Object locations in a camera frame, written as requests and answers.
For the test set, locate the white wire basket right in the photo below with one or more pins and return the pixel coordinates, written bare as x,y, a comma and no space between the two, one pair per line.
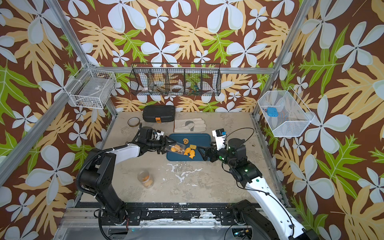
294,115

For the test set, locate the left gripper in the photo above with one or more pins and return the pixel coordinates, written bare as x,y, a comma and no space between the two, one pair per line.
163,143

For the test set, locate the orange fish cookie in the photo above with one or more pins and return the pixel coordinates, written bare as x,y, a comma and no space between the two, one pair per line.
187,151
192,154

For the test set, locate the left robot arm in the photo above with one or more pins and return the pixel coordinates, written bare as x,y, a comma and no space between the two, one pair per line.
95,176

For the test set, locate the teal plastic tray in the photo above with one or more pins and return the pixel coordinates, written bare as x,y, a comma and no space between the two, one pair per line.
199,139

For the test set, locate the black wire basket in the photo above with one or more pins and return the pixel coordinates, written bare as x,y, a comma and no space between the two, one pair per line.
194,79

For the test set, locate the clear jar orange cookies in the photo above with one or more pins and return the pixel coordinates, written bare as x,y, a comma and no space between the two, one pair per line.
146,179

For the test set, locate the clear jar brown cookies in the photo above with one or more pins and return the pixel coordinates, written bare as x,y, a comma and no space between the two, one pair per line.
176,148

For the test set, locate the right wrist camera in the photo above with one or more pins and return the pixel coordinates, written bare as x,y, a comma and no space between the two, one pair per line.
220,138

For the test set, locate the white wire basket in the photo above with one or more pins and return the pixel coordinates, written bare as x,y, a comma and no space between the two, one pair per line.
91,87
294,115

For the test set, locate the black tool case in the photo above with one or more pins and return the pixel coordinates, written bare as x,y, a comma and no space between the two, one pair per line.
159,114

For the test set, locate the brown tape roll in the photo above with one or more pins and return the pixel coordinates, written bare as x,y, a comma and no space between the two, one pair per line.
133,122

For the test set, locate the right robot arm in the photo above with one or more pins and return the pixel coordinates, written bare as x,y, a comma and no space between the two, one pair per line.
276,222

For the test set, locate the white wire basket left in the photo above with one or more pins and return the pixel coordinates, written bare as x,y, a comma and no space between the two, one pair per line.
91,87

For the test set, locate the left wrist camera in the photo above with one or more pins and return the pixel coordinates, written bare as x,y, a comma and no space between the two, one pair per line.
157,134

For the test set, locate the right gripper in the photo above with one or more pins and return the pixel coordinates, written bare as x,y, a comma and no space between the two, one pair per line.
209,151

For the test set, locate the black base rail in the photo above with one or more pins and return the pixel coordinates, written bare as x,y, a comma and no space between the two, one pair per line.
182,214

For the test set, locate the blue object in basket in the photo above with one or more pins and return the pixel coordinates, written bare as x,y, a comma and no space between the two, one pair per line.
272,112

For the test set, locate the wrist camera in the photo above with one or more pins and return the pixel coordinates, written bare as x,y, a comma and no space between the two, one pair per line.
157,134
220,138

